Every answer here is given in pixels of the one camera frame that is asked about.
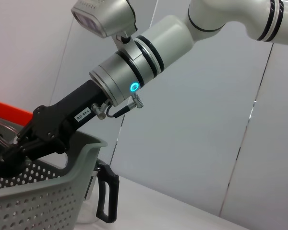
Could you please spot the silver right gripper elbow plug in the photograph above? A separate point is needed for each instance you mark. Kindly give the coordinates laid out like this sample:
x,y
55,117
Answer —
x,y
99,112

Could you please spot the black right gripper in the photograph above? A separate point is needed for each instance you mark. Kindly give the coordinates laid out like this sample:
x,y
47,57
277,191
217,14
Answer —
x,y
69,112

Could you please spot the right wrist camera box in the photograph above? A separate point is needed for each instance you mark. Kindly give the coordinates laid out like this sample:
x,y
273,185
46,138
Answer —
x,y
105,16

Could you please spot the grey perforated plastic storage basket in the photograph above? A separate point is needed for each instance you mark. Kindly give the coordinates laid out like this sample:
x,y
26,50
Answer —
x,y
38,203

